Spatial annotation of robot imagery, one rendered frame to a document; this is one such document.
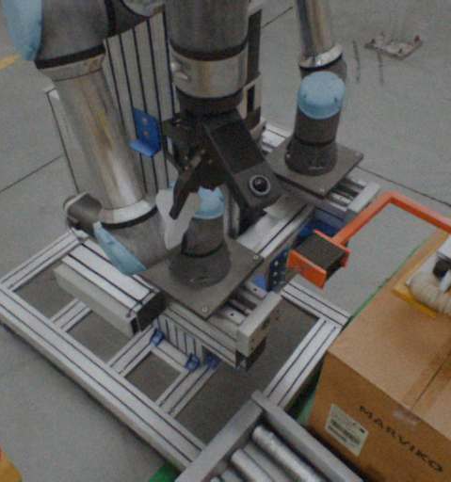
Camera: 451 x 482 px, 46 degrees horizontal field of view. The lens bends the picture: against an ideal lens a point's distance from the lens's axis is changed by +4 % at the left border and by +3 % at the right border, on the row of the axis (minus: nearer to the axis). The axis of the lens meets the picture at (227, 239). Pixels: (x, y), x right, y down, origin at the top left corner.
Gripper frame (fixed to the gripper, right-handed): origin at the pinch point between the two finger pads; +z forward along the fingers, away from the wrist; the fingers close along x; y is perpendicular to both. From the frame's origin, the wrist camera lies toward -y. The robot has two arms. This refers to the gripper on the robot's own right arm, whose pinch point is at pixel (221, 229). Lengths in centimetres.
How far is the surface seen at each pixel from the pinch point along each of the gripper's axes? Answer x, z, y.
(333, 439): -29, 89, -9
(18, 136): -19, 149, 255
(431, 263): -54, 40, -2
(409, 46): -294, 145, 193
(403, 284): -45, 41, -3
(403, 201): -52, 29, 8
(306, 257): -24.0, 27.5, 6.4
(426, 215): -53, 29, 3
